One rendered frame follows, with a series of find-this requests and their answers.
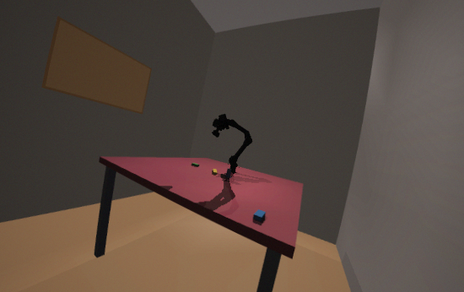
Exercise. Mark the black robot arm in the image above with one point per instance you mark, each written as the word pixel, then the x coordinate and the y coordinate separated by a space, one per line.
pixel 248 140

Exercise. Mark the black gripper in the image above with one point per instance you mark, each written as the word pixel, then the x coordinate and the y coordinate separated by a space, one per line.
pixel 220 125

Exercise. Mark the blue cube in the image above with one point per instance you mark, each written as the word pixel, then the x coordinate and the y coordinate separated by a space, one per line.
pixel 259 215

